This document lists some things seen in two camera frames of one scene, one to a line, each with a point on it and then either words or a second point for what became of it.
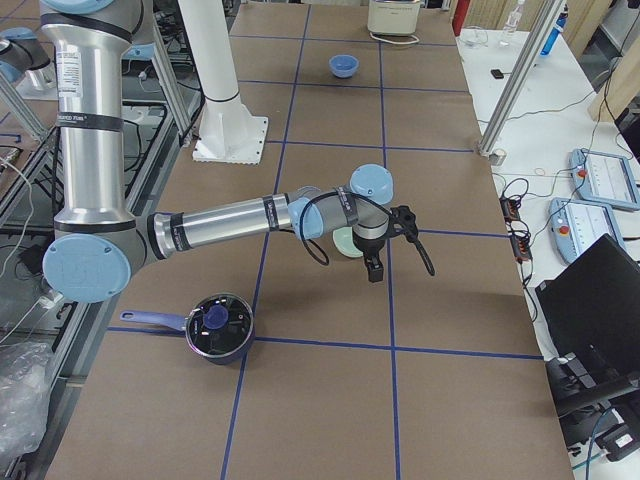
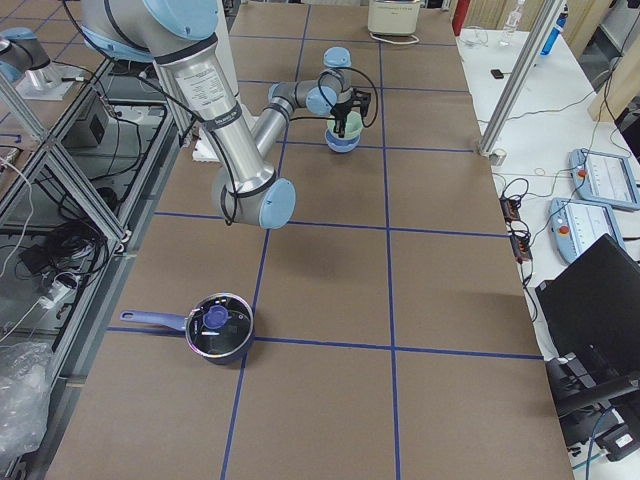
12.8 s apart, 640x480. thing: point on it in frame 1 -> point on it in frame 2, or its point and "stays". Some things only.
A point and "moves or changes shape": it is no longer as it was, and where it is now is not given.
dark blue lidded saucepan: (218, 328) stays
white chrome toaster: (393, 17) stays
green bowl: (345, 243) -> (353, 124)
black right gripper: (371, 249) -> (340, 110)
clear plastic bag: (25, 384) stays
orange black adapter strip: (520, 244) stays
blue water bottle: (558, 28) stays
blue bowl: (343, 65) moves or changes shape
